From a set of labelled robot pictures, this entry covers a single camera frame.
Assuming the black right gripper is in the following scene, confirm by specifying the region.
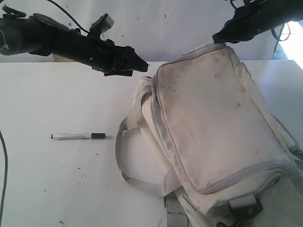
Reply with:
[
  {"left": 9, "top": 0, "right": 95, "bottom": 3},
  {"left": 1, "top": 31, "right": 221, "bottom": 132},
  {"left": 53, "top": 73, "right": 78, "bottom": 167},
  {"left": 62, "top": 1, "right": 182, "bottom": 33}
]
[{"left": 212, "top": 2, "right": 272, "bottom": 44}]

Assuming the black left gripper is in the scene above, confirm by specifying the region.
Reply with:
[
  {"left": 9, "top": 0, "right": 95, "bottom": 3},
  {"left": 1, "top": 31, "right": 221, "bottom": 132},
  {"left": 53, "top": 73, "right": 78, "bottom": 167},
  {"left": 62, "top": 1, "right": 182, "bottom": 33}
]
[{"left": 68, "top": 37, "right": 149, "bottom": 77}]

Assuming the white marker black cap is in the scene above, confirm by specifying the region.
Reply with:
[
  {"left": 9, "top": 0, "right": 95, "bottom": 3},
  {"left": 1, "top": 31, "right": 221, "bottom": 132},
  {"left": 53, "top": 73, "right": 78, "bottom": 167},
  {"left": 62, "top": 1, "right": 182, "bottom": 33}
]
[{"left": 51, "top": 133, "right": 106, "bottom": 140}]

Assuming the white canvas zipper bag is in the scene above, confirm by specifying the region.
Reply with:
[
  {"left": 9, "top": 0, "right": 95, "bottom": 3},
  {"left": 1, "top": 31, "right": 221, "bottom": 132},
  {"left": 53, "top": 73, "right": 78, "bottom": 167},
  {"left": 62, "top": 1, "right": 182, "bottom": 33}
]
[{"left": 116, "top": 44, "right": 303, "bottom": 227}]

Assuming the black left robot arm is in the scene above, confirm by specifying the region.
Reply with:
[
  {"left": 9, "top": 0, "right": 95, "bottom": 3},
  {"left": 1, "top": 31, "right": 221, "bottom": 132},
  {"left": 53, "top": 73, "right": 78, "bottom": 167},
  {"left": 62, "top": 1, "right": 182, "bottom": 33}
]
[{"left": 0, "top": 5, "right": 149, "bottom": 77}]

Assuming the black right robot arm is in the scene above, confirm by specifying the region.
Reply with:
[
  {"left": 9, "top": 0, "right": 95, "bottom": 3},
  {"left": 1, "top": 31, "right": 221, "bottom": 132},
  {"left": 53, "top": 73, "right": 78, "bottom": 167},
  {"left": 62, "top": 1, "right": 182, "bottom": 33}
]
[{"left": 212, "top": 0, "right": 303, "bottom": 44}]

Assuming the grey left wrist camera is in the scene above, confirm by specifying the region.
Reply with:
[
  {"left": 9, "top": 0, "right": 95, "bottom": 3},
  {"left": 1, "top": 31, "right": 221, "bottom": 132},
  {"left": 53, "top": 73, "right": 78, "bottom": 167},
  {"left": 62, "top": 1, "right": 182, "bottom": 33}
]
[{"left": 88, "top": 13, "right": 114, "bottom": 39}]

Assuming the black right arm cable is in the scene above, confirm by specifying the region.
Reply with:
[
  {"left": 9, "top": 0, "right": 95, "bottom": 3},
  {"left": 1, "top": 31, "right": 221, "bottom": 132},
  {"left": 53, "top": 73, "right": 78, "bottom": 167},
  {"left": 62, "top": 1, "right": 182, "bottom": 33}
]
[{"left": 269, "top": 21, "right": 293, "bottom": 61}]

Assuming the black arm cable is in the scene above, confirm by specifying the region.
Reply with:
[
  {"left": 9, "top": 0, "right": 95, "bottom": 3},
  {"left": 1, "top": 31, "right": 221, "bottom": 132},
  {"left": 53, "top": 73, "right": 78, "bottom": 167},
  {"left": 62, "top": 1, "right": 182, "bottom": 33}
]
[
  {"left": 269, "top": 21, "right": 293, "bottom": 61},
  {"left": 46, "top": 0, "right": 92, "bottom": 34}
]

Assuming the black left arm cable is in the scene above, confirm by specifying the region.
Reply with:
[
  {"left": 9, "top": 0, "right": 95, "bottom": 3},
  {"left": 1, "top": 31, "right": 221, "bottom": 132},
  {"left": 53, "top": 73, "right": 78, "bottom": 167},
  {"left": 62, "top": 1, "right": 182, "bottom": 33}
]
[{"left": 46, "top": 0, "right": 92, "bottom": 34}]

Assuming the grey shoulder strap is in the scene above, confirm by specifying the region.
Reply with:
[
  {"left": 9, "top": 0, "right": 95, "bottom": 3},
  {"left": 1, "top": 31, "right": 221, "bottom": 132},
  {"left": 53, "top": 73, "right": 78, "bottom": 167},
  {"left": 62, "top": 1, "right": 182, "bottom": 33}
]
[{"left": 163, "top": 195, "right": 190, "bottom": 227}]

